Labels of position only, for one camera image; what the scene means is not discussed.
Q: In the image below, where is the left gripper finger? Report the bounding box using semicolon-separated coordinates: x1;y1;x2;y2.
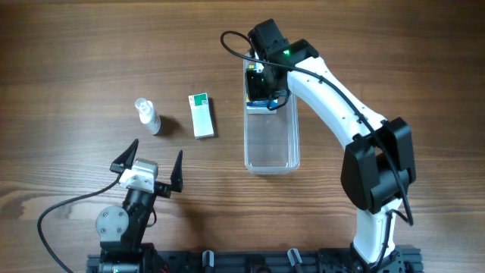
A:
170;150;183;193
110;139;139;174

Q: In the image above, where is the blue yellow lozenge box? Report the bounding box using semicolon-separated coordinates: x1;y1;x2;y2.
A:
245;62;278;108

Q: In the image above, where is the white blue medicine box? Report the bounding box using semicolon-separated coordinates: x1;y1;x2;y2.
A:
246;106;277;115

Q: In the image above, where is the white green Panadol box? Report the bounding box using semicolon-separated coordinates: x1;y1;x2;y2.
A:
189;93;214;139

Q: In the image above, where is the dark green small box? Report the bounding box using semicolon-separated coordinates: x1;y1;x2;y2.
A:
246;71;267;101

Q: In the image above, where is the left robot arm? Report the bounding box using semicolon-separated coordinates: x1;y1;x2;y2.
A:
86;140;183;273

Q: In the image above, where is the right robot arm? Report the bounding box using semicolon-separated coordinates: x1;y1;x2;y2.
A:
244;19;416;272

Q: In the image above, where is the clear plastic container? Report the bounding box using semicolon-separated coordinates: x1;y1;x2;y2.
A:
243;60;300;175

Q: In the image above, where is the white spray bottle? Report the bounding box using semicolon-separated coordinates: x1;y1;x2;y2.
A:
135;98;161;135

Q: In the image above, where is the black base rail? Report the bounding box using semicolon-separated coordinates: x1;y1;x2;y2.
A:
86;247;424;273

